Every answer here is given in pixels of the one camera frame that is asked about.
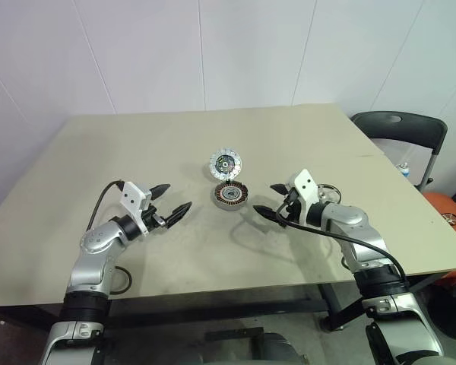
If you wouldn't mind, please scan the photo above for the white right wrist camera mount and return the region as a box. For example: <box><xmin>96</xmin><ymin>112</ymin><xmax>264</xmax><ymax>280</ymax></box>
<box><xmin>292</xmin><ymin>169</ymin><xmax>322</xmax><ymax>226</ymax></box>

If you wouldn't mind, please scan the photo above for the black table frame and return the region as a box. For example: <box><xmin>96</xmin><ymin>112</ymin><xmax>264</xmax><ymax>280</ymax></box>
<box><xmin>0</xmin><ymin>271</ymin><xmax>448</xmax><ymax>332</ymax></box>

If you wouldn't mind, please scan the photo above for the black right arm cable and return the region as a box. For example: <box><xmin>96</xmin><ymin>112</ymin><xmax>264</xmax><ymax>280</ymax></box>
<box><xmin>275</xmin><ymin>189</ymin><xmax>407</xmax><ymax>284</ymax></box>

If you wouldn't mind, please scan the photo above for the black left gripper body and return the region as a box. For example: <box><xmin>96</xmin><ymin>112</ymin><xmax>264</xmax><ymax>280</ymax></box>
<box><xmin>141</xmin><ymin>188</ymin><xmax>166</xmax><ymax>230</ymax></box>

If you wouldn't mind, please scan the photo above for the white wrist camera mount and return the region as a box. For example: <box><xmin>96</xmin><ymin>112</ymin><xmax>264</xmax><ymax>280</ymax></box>
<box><xmin>120</xmin><ymin>182</ymin><xmax>153</xmax><ymax>235</ymax></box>
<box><xmin>292</xmin><ymin>169</ymin><xmax>322</xmax><ymax>226</ymax></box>

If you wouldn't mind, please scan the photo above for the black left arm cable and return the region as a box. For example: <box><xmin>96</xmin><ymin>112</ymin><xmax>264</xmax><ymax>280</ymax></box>
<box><xmin>86</xmin><ymin>179</ymin><xmax>133</xmax><ymax>296</ymax></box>

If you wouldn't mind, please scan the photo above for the motor stator with copper windings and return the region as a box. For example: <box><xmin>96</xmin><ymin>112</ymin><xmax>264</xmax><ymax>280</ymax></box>
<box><xmin>212</xmin><ymin>182</ymin><xmax>250</xmax><ymax>210</ymax></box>

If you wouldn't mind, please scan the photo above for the black folding chair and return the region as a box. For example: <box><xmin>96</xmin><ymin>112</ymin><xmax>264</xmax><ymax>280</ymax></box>
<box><xmin>351</xmin><ymin>110</ymin><xmax>448</xmax><ymax>191</ymax></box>

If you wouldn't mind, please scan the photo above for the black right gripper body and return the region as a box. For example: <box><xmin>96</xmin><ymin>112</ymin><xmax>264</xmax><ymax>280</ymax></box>
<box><xmin>280</xmin><ymin>186</ymin><xmax>309</xmax><ymax>226</ymax></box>

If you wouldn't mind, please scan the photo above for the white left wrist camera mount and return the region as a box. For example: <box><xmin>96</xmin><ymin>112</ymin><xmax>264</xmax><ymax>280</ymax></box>
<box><xmin>120</xmin><ymin>182</ymin><xmax>153</xmax><ymax>235</ymax></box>

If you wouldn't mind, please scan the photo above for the black waste bin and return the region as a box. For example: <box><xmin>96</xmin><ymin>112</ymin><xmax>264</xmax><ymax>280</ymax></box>
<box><xmin>427</xmin><ymin>279</ymin><xmax>456</xmax><ymax>343</ymax></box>

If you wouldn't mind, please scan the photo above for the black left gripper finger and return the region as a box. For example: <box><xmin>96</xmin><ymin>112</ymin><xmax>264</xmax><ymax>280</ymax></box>
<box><xmin>150</xmin><ymin>183</ymin><xmax>173</xmax><ymax>199</ymax></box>
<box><xmin>162</xmin><ymin>201</ymin><xmax>193</xmax><ymax>229</ymax></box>

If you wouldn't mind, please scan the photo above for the dark grey rounded housing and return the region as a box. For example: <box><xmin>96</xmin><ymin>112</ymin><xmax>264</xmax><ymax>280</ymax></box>
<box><xmin>250</xmin><ymin>332</ymin><xmax>309</xmax><ymax>365</ymax></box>

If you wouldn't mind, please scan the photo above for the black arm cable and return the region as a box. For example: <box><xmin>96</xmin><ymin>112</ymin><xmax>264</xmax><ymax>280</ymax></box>
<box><xmin>86</xmin><ymin>179</ymin><xmax>133</xmax><ymax>296</ymax></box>
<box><xmin>275</xmin><ymin>189</ymin><xmax>407</xmax><ymax>284</ymax></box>

